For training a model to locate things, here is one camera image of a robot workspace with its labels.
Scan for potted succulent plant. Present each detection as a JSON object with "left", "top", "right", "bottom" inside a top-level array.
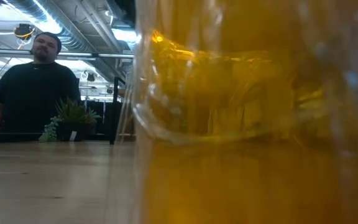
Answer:
[{"left": 38, "top": 97, "right": 103, "bottom": 143}]

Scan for person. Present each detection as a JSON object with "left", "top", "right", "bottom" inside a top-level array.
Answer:
[{"left": 0, "top": 30, "right": 83, "bottom": 135}]

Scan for black background partition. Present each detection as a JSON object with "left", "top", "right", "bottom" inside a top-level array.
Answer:
[{"left": 81, "top": 98, "right": 124, "bottom": 141}]

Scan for silver overhead rail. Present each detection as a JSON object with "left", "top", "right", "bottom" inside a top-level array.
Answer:
[{"left": 0, "top": 48, "right": 135, "bottom": 60}]

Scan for wooden shelf black legs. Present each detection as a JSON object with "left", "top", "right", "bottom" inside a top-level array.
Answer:
[{"left": 109, "top": 76, "right": 136, "bottom": 146}]

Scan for round black overhead camera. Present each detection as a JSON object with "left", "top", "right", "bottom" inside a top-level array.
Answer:
[{"left": 13, "top": 23, "right": 37, "bottom": 40}]

